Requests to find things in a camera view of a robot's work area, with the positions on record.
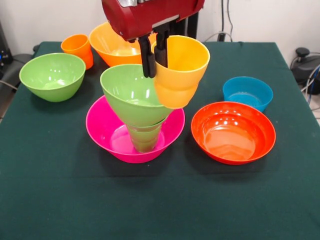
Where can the green plastic cup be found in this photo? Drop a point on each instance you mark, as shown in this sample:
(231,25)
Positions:
(145,140)

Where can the black computer tower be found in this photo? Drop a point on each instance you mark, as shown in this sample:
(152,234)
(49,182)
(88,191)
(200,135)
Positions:
(5,50)

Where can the dark grey floor case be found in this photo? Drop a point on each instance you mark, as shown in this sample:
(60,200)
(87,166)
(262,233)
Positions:
(15,70)

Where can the dark green table cloth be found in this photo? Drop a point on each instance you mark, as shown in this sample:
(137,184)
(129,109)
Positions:
(160,200)

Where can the pink plastic bowl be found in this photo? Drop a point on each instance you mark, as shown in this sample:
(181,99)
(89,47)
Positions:
(100,132)

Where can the large green plastic bowl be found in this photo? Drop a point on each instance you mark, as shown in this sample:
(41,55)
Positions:
(50,75)
(125,95)

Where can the red plastic bowl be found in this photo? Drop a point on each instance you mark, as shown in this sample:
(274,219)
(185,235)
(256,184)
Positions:
(232,135)

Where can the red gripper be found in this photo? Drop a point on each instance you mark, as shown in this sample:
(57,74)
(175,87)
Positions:
(150,15)

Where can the blue plastic bowl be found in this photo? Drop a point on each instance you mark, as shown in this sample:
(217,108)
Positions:
(247,100)

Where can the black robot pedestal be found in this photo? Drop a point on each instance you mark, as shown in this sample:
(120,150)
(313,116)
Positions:
(190,25)

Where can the yellow plastic cup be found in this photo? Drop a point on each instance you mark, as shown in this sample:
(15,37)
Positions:
(180,85)

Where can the small green plastic bowl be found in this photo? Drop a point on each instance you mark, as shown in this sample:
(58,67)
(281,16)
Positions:
(157,123)

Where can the large orange plastic bowl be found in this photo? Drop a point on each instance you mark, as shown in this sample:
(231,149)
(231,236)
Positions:
(110,47)

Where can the orange plastic cup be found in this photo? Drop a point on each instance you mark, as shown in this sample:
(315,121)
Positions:
(75,45)

